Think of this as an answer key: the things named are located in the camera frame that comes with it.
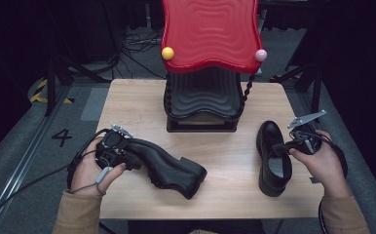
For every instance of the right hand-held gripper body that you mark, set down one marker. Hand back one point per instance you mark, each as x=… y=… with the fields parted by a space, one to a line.
x=308 y=141

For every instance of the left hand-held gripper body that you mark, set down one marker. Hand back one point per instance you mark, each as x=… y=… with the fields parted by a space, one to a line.
x=113 y=146

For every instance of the black leather shoe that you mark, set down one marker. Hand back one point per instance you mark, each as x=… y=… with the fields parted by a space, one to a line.
x=269 y=136
x=173 y=172

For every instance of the red and black shoe rack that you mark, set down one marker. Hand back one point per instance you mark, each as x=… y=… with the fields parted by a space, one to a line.
x=208 y=32

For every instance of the person's right hand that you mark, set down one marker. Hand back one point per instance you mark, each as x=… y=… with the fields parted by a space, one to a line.
x=329 y=169

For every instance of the person's left hand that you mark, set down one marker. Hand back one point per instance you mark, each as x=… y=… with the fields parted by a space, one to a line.
x=85 y=172

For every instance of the grey tape piece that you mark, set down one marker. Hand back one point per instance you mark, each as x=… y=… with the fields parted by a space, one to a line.
x=314 y=180

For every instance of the black metal stand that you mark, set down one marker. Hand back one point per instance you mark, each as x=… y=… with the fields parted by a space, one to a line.
x=50 y=84
x=316 y=87

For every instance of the person's legs dark trousers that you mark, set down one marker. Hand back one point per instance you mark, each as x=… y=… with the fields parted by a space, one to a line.
x=195 y=226

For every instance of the aluminium floor rail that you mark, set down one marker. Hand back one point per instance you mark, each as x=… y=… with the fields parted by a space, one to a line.
x=17 y=175

